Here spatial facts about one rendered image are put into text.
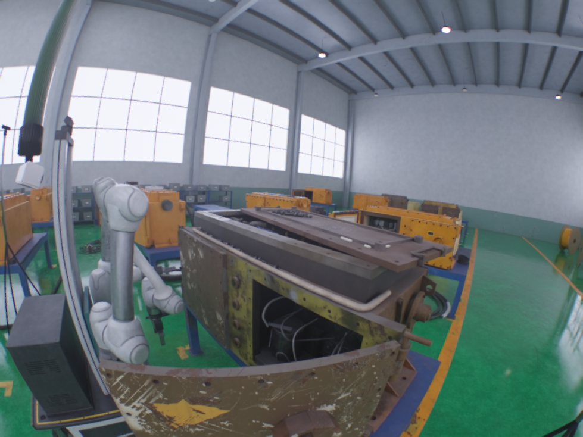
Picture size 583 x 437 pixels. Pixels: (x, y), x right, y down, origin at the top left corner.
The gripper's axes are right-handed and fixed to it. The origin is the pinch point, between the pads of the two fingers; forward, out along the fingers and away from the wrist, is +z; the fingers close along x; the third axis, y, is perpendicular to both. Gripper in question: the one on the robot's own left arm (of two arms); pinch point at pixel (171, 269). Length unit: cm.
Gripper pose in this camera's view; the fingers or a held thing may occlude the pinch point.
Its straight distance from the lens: 174.3
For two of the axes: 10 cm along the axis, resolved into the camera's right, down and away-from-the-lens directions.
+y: -2.9, -9.3, 2.2
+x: -6.3, 3.6, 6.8
